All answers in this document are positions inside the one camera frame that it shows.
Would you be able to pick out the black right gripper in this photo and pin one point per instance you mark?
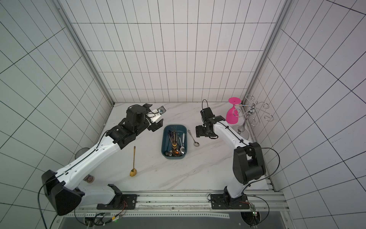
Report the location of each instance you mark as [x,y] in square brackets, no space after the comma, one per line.
[204,130]

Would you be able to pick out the chrome cup rack stand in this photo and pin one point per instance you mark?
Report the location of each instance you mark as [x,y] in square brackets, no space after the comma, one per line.
[252,113]

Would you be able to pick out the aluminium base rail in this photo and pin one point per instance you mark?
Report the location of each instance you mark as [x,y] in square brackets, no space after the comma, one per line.
[185,203]

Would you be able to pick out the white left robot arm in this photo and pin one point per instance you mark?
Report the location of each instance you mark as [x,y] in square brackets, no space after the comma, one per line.
[61,187]

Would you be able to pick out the grey mesh cup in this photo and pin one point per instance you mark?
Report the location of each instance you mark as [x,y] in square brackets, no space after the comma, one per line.
[80,152]

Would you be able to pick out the white handled silver spoon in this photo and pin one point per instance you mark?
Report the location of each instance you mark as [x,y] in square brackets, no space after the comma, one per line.
[182,140]

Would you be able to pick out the small brown jar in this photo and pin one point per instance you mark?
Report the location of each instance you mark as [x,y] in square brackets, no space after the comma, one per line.
[89,179]

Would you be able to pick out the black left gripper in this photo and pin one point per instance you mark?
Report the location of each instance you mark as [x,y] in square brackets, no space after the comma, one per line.
[154,126]

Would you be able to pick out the copper long spoon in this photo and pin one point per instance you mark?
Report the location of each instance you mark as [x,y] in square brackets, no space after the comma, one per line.
[174,147]

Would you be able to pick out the gold spoon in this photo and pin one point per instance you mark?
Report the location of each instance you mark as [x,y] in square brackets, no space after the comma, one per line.
[133,172]

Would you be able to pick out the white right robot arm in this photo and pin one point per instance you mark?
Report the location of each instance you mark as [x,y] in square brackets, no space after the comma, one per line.
[248,161]

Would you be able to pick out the ornate silver teaspoon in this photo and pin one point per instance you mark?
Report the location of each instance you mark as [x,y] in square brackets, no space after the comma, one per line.
[195,143]

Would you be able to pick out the pink plastic goblet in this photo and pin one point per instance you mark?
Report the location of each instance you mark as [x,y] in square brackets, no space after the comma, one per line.
[232,116]

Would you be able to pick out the teal plastic storage box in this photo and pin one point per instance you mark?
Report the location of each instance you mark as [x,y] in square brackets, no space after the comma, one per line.
[165,140]

